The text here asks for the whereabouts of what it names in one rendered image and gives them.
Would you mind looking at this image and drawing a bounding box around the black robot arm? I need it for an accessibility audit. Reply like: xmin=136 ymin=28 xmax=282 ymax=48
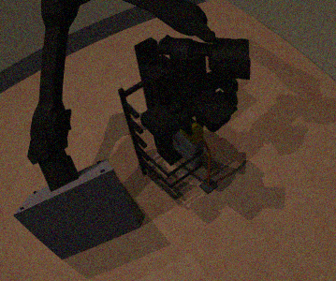
xmin=28 ymin=0 xmax=251 ymax=192

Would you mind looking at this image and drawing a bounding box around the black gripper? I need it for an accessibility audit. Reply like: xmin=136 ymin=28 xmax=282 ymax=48
xmin=140 ymin=71 xmax=239 ymax=141

